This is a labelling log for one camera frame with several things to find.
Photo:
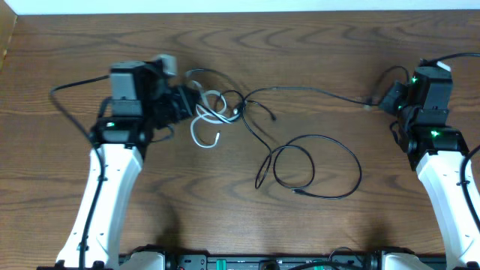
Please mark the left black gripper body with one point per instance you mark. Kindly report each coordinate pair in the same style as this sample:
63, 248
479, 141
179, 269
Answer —
168, 105

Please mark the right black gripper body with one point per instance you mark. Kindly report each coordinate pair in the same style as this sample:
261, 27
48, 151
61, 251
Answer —
394, 100

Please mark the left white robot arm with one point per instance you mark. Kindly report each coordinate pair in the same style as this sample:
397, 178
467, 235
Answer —
142, 101

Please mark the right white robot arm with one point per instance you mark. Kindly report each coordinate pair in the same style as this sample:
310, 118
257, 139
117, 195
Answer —
440, 157

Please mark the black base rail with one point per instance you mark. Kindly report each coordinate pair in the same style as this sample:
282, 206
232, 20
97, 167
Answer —
202, 260

